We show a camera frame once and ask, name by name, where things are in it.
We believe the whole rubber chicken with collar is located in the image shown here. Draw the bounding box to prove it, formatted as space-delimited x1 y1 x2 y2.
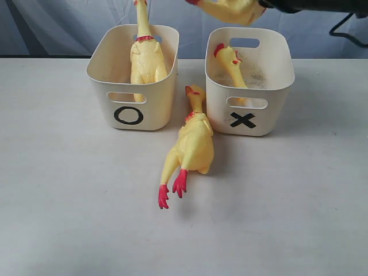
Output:
130 1 168 85

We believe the broken chicken head with tube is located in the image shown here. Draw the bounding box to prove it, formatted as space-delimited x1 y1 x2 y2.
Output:
213 43 248 89

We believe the headless rubber chicken body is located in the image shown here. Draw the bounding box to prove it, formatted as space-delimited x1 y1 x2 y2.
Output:
186 0 267 26

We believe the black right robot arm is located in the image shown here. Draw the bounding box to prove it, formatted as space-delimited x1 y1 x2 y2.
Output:
258 0 367 15

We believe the cream bin marked O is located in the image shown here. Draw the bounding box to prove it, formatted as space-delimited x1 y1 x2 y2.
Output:
86 24 179 131

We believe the cream bin marked X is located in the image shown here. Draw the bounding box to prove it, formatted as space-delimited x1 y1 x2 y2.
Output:
205 27 295 136

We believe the white backdrop curtain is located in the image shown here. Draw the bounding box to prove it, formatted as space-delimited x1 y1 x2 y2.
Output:
1 1 367 59

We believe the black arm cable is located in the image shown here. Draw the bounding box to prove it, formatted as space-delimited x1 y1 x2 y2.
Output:
328 11 368 48

